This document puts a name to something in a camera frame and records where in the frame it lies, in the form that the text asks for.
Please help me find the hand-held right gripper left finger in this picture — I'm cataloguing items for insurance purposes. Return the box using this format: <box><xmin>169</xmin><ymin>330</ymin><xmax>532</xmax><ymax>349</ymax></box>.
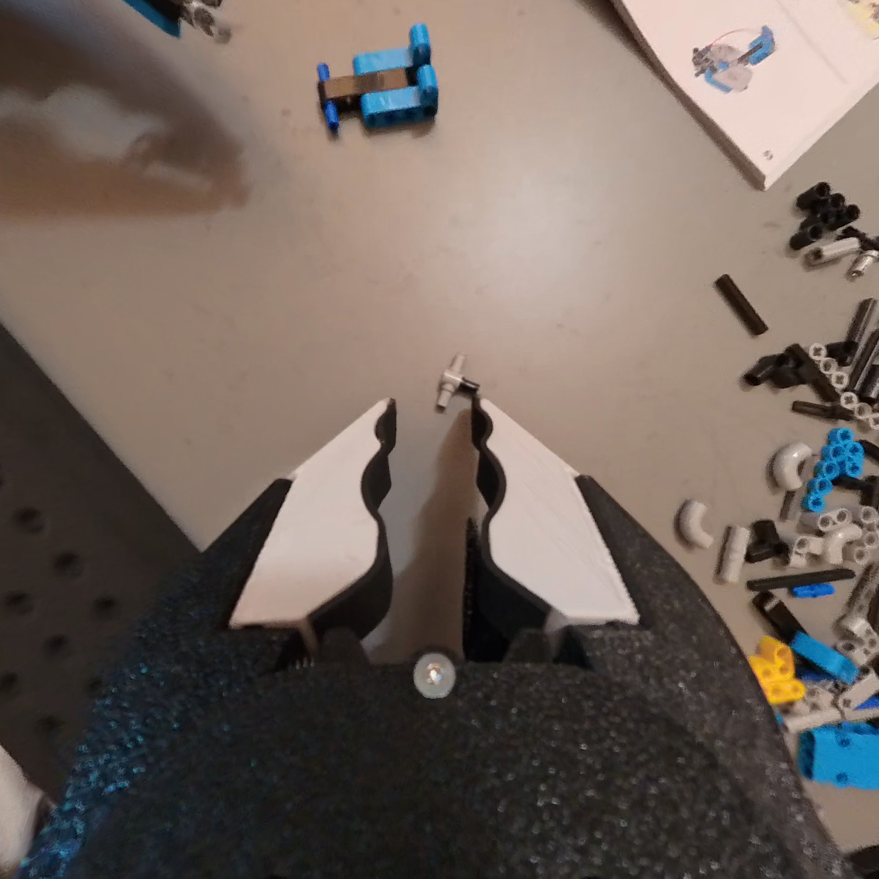
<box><xmin>228</xmin><ymin>397</ymin><xmax>399</xmax><ymax>643</ymax></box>

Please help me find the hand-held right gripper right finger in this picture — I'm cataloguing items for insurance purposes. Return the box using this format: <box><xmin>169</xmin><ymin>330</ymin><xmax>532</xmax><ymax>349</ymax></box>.
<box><xmin>463</xmin><ymin>396</ymin><xmax>641</xmax><ymax>660</ymax></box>

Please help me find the grey connector with black pin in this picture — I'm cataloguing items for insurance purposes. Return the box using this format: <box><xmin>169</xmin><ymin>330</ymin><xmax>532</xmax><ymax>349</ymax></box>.
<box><xmin>436</xmin><ymin>353</ymin><xmax>482</xmax><ymax>413</ymax></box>

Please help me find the blue grey brick assembly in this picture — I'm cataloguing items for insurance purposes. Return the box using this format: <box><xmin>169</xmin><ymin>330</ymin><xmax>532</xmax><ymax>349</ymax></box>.
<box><xmin>124</xmin><ymin>0</ymin><xmax>231</xmax><ymax>42</ymax></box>

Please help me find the grey desk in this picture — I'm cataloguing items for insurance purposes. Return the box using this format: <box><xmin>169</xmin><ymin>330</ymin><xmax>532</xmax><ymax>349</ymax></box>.
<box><xmin>0</xmin><ymin>0</ymin><xmax>879</xmax><ymax>852</ymax></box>

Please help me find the pile of small brick parts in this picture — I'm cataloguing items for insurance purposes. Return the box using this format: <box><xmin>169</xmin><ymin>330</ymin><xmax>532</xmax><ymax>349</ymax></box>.
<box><xmin>676</xmin><ymin>182</ymin><xmax>879</xmax><ymax>791</ymax></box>

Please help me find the white shirt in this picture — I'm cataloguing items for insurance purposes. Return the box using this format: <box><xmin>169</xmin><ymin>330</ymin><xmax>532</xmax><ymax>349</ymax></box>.
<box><xmin>0</xmin><ymin>745</ymin><xmax>56</xmax><ymax>859</ymax></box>

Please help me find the blue beams black axle assembly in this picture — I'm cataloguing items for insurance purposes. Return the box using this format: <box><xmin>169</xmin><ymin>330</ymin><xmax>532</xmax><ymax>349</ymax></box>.
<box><xmin>316</xmin><ymin>24</ymin><xmax>440</xmax><ymax>138</ymax></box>

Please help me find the open instruction booklet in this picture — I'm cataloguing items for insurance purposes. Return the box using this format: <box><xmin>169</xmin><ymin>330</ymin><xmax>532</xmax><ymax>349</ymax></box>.
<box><xmin>611</xmin><ymin>0</ymin><xmax>879</xmax><ymax>192</ymax></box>

